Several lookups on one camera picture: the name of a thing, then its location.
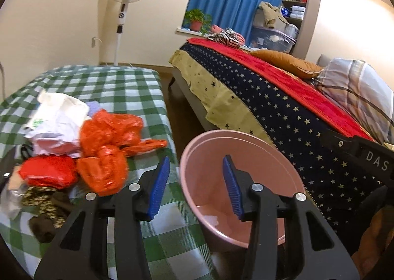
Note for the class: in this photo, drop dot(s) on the right hand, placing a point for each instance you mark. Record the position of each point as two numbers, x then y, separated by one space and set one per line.
374 241

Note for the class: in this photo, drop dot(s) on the clear storage box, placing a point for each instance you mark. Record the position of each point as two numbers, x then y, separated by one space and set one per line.
270 39

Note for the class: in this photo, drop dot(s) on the orange plastic bag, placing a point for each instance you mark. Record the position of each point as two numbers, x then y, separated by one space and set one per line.
123 131
106 173

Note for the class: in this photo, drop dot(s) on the zebra striped cloth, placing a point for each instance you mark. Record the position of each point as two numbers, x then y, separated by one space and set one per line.
226 36

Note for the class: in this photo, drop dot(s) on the clear plastic bag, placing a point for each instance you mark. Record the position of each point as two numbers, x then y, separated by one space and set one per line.
12 193

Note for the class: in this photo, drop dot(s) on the wooden bookshelf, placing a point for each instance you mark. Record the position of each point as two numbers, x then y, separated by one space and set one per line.
302 14

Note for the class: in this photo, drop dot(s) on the pink folded clothes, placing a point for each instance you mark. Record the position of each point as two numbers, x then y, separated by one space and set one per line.
221 32

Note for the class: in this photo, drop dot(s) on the wall power plug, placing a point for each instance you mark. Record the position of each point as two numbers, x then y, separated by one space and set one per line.
95 40

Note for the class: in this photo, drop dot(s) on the orange brown pillow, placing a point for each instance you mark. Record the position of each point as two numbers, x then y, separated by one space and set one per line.
298 67

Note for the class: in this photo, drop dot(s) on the pink plastic basin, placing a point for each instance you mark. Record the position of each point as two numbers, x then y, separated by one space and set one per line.
203 184

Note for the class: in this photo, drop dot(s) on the dark floral cloth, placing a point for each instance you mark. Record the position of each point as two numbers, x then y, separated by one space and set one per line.
51 206

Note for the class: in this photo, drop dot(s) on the red plastic bag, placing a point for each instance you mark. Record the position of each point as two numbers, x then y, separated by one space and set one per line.
58 172

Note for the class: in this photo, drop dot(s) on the navy star bedsheet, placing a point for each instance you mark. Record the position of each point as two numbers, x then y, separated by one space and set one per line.
337 186

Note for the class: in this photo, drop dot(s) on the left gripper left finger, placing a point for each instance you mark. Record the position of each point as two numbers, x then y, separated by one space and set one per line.
79 249

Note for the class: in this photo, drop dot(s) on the potted green plant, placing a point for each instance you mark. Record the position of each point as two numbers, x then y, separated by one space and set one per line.
198 21

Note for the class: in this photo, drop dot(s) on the beige jacket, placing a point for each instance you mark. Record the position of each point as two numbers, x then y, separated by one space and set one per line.
273 17

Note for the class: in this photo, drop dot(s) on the lilac foam net sheet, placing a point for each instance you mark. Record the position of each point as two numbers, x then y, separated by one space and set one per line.
93 108

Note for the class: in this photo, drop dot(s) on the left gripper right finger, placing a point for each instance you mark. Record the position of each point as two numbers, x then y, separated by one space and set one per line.
313 249

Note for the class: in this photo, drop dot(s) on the white bag green print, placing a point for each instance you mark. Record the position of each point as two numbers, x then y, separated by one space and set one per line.
54 128

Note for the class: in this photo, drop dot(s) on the green checkered tablecloth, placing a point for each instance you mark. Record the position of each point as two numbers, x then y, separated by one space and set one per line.
174 242

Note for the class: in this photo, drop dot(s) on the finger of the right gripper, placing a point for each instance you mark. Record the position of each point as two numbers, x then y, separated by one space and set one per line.
338 143

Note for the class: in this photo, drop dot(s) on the plaid grey pillow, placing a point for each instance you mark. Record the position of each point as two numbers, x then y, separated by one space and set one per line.
357 88

